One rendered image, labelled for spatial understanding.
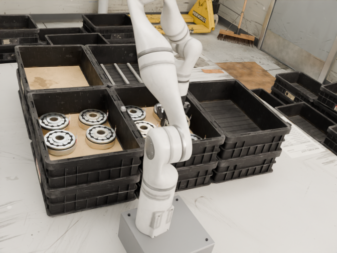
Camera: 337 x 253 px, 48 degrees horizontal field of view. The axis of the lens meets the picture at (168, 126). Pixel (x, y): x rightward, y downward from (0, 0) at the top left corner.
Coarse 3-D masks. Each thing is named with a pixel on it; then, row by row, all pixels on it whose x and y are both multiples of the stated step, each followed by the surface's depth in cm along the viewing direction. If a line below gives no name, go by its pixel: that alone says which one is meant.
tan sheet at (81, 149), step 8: (72, 120) 139; (72, 128) 135; (80, 128) 136; (80, 136) 132; (80, 144) 129; (72, 152) 125; (80, 152) 125; (88, 152) 126; (96, 152) 127; (104, 152) 127
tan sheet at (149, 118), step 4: (144, 108) 155; (148, 108) 155; (152, 108) 156; (148, 112) 153; (152, 112) 153; (148, 116) 150; (152, 116) 151; (148, 120) 148; (152, 120) 148; (156, 120) 149; (156, 124) 146
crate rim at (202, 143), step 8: (112, 88) 144; (120, 88) 145; (128, 88) 147; (120, 104) 135; (128, 112) 132; (200, 112) 140; (208, 120) 136; (136, 128) 125; (216, 128) 133; (224, 136) 129; (144, 144) 118; (192, 144) 123; (200, 144) 125; (208, 144) 126; (216, 144) 128
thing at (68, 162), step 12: (120, 108) 133; (36, 120) 119; (36, 132) 117; (132, 132) 122; (48, 156) 106; (84, 156) 108; (96, 156) 109; (108, 156) 111; (120, 156) 113; (132, 156) 115; (48, 168) 105; (60, 168) 106
